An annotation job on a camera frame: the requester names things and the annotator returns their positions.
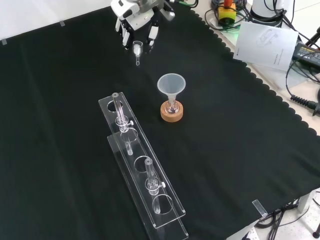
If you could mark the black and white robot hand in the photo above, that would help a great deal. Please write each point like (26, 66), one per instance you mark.
(140, 18)

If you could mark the translucent plastic funnel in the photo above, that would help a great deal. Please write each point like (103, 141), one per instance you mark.
(171, 83)

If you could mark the small glass round-bottom flask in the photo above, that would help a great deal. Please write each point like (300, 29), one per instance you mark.
(172, 108)

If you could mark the clear acrylic funnel stand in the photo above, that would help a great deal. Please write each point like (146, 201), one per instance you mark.
(140, 150)

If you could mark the grey tape piece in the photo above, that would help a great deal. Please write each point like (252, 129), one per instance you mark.
(62, 23)
(4, 41)

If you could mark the yellow stop button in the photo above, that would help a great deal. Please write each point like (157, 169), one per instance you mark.
(226, 15)

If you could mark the black cloth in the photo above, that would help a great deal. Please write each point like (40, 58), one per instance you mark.
(75, 100)

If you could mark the pale printed board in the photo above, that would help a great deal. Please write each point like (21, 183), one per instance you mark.
(267, 45)

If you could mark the black power adapter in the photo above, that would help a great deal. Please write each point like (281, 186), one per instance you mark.
(306, 53)

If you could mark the black tripod leg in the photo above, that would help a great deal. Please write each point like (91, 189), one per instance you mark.
(313, 37)

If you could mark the black power plug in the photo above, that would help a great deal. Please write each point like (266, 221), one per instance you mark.
(303, 101)

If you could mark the clear tape strip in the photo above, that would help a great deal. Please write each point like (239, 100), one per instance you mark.
(258, 207)

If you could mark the white power strip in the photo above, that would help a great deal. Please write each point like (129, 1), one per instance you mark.
(250, 233)

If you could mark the white table leg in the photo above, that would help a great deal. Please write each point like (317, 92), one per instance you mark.
(306, 201)

